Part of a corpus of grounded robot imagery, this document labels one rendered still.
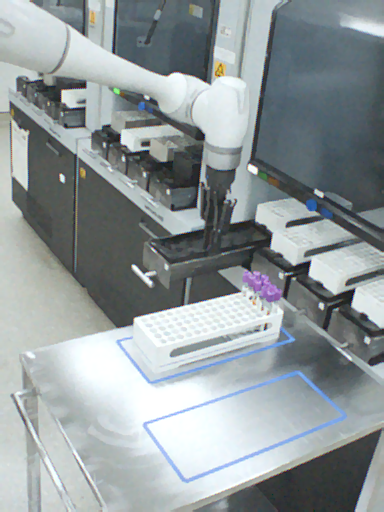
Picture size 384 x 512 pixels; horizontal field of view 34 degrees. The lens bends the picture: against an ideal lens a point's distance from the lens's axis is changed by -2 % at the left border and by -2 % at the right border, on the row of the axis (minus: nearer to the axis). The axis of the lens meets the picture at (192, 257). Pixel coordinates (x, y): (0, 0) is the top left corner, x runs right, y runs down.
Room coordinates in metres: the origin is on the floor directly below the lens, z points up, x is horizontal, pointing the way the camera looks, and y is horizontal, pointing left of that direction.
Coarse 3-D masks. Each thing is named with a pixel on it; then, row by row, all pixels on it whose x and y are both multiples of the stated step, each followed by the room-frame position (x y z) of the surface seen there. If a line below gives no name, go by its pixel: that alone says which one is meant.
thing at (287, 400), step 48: (96, 336) 1.03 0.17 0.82; (288, 336) 1.11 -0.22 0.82; (48, 384) 0.87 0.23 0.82; (96, 384) 0.89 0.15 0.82; (144, 384) 0.91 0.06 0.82; (192, 384) 0.92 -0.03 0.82; (240, 384) 0.94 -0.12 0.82; (288, 384) 0.95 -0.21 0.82; (336, 384) 0.97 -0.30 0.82; (96, 432) 0.77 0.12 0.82; (144, 432) 0.78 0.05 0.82; (192, 432) 0.80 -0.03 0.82; (240, 432) 0.81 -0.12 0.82; (288, 432) 0.82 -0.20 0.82; (336, 432) 0.83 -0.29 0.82; (96, 480) 0.67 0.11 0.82; (144, 480) 0.68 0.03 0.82; (192, 480) 0.69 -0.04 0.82; (240, 480) 0.70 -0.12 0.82
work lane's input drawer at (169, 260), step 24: (168, 240) 1.51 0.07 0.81; (192, 240) 1.53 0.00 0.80; (240, 240) 1.57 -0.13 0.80; (264, 240) 1.57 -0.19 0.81; (144, 264) 1.48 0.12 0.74; (168, 264) 1.39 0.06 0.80; (192, 264) 1.42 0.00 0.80; (216, 264) 1.46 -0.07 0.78; (240, 264) 1.51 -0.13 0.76; (168, 288) 1.38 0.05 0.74
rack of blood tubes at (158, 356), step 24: (168, 312) 1.06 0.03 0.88; (192, 312) 1.07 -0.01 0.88; (216, 312) 1.08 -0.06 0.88; (240, 312) 1.09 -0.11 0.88; (144, 336) 0.98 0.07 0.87; (168, 336) 0.98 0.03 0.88; (192, 336) 0.99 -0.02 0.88; (216, 336) 1.01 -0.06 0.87; (240, 336) 1.07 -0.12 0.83; (264, 336) 1.08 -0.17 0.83; (144, 360) 0.97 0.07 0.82; (168, 360) 0.96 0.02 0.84; (192, 360) 0.99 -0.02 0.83
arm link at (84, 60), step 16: (80, 48) 1.20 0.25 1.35; (96, 48) 1.24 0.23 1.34; (64, 64) 1.17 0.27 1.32; (80, 64) 1.20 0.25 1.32; (96, 64) 1.22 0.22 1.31; (112, 64) 1.25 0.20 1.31; (128, 64) 1.31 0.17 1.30; (96, 80) 1.24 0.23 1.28; (112, 80) 1.26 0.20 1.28; (128, 80) 1.30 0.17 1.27; (144, 80) 1.39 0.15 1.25; (160, 80) 1.50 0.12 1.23; (176, 80) 1.54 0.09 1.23; (192, 80) 1.55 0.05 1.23; (160, 96) 1.50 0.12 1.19; (176, 96) 1.51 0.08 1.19; (192, 96) 1.52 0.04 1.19; (176, 112) 1.52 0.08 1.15
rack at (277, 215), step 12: (264, 204) 1.69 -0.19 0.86; (276, 204) 1.70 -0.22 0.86; (288, 204) 1.72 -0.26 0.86; (300, 204) 1.72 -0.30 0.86; (264, 216) 1.65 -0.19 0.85; (276, 216) 1.61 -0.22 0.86; (288, 216) 1.62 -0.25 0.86; (300, 216) 1.65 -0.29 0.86; (312, 216) 1.76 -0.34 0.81; (276, 228) 1.60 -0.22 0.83
